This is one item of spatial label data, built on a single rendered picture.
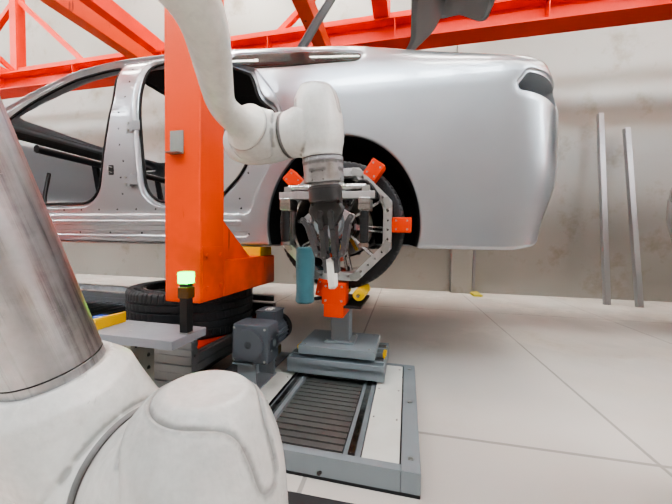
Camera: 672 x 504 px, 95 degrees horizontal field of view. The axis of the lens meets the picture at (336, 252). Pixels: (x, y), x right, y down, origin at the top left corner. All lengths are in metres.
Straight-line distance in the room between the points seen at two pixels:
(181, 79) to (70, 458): 1.26
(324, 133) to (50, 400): 0.57
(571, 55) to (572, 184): 1.82
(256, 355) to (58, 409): 1.03
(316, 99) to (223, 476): 0.62
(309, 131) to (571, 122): 5.34
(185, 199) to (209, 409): 1.07
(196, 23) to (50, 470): 0.51
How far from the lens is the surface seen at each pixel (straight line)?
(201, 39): 0.50
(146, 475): 0.36
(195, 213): 1.30
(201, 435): 0.34
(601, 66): 6.25
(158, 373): 1.63
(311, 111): 0.68
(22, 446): 0.47
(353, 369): 1.62
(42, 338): 0.45
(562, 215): 5.57
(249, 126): 0.71
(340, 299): 1.51
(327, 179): 0.67
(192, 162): 1.34
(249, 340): 1.41
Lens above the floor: 0.77
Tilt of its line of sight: 2 degrees down
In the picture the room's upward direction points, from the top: 1 degrees clockwise
